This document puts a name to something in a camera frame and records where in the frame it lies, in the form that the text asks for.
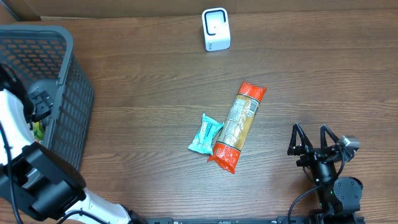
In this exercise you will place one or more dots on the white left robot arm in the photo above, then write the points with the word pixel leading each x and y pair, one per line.
pixel 34 179

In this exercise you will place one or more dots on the green tea packet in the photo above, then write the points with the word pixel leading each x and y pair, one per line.
pixel 38 131

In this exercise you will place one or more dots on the teal snack packet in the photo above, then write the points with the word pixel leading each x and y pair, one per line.
pixel 202 142

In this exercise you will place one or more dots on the orange spaghetti packet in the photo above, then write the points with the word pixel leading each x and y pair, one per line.
pixel 230 142

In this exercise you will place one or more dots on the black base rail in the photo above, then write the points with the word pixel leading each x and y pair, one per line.
pixel 278 220

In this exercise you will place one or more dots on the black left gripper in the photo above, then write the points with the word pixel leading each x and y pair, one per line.
pixel 40 101

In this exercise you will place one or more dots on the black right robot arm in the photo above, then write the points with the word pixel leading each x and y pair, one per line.
pixel 339 197

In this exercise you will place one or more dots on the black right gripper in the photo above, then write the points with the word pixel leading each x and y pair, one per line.
pixel 315 155

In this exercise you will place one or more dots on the white barcode scanner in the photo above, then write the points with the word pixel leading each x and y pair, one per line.
pixel 216 29

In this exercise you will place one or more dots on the grey plastic mesh basket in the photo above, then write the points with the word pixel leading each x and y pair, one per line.
pixel 42 58

